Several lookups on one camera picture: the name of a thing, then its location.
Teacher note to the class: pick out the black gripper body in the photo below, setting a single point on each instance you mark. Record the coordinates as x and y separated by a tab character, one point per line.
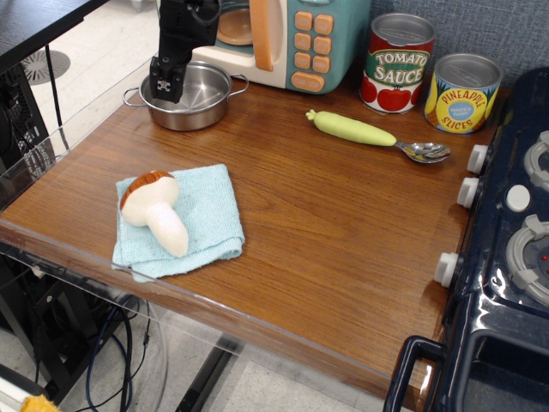
185	26

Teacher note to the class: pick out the black desk at left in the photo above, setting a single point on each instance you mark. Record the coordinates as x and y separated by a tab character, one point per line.
26	26

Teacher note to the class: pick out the toy microwave oven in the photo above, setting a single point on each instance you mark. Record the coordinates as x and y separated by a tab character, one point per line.
305	46

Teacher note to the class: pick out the light blue folded cloth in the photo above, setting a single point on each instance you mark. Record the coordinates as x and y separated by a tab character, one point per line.
207	207

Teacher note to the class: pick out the plush toy mushroom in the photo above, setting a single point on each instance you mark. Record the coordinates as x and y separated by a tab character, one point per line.
150	202

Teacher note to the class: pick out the metal pot with handles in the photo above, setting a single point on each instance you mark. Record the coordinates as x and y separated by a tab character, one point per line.
207	89

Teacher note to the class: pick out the spoon with green handle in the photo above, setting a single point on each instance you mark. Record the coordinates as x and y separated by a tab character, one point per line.
356	131

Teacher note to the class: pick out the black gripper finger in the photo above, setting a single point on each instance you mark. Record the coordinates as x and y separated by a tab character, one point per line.
156	78
170	83

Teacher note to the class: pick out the tomato sauce can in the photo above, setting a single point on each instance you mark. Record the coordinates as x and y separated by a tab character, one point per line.
398	54

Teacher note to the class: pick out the pineapple slices can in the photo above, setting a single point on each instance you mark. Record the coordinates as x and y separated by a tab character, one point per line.
462	92

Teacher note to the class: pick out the dark blue toy stove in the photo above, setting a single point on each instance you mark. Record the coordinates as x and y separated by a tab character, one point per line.
494	351

